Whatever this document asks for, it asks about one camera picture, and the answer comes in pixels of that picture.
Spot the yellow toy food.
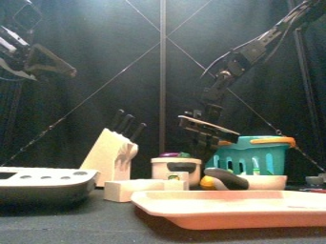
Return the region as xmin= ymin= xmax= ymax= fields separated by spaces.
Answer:
xmin=199 ymin=174 xmax=219 ymax=192

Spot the small white printed box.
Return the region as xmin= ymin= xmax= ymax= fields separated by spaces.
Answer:
xmin=165 ymin=171 xmax=191 ymax=192

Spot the white bowl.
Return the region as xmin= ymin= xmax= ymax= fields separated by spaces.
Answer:
xmin=237 ymin=173 xmax=289 ymax=192

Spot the pink plastic tray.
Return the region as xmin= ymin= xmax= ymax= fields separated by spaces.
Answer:
xmin=130 ymin=189 xmax=326 ymax=231

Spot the white rectangular block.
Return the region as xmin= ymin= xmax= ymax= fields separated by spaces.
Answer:
xmin=103 ymin=178 xmax=167 ymax=203

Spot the white knife block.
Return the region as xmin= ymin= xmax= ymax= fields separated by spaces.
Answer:
xmin=79 ymin=128 xmax=140 ymax=188

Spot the small red object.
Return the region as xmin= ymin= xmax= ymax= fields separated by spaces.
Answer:
xmin=299 ymin=187 xmax=326 ymax=194

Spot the white pot with black handle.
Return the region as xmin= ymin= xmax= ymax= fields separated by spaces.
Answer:
xmin=150 ymin=156 xmax=205 ymax=189

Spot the teal basket with orange handle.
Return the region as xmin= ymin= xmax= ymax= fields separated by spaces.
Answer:
xmin=205 ymin=135 xmax=298 ymax=176

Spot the diagonal brace wire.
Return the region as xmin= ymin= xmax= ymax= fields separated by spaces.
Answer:
xmin=123 ymin=0 xmax=326 ymax=174
xmin=0 ymin=0 xmax=214 ymax=168

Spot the black knife handle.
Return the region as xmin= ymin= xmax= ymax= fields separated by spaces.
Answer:
xmin=130 ymin=122 xmax=149 ymax=143
xmin=111 ymin=109 xmax=126 ymax=132
xmin=118 ymin=113 xmax=136 ymax=135

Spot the vertical metal frame pole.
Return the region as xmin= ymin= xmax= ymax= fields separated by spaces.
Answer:
xmin=158 ymin=0 xmax=169 ymax=154

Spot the slanted black frame pole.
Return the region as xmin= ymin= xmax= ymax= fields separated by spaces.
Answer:
xmin=286 ymin=0 xmax=325 ymax=160

